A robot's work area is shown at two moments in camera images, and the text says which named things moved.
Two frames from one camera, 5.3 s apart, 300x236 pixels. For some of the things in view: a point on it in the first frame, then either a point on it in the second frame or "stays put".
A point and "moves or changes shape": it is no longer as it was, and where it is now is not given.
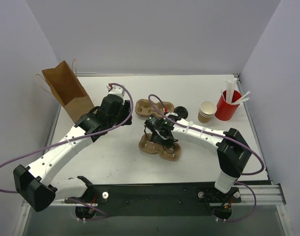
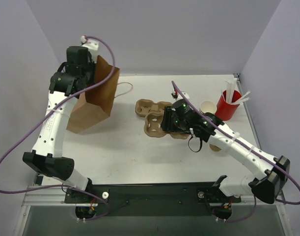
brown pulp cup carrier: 143,107 stays put
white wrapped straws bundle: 228,97 stays put
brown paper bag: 67,88 moves or changes shape
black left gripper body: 126,111 -> 91,71
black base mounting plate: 156,200 stays put
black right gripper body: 163,138 -> 165,120
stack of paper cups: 207,110 stays put
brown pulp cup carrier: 170,151 moves or changes shape
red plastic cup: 225,111 stays put
